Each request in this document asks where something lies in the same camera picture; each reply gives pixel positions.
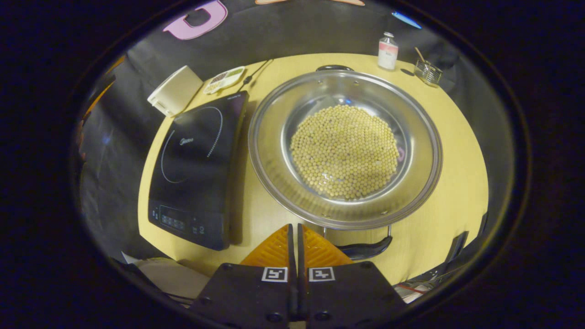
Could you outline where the white divided plate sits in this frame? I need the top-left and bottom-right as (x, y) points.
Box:
(203, 66), (246, 95)

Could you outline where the stainless steel pot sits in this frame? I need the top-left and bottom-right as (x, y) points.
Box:
(248, 65), (443, 261)

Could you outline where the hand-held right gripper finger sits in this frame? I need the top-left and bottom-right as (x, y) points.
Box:
(298, 224), (407, 327)
(190, 224), (297, 327)

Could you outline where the white toaster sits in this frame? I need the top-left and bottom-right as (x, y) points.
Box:
(147, 65), (204, 117)

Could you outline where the black induction cooktop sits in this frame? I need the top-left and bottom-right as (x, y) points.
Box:
(148, 90), (250, 251)

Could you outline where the small wire basket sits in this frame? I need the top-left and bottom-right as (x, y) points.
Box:
(414, 59), (444, 87)

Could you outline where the pile of soybeans in pot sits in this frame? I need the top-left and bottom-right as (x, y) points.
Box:
(290, 105), (400, 201)

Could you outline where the black metal frame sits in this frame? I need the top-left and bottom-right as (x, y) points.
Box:
(446, 231), (470, 268)

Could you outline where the clear bottle with pink label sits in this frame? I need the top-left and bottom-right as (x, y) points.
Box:
(378, 32), (399, 71)

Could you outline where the black power cable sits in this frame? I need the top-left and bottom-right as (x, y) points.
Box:
(238, 59), (274, 92)

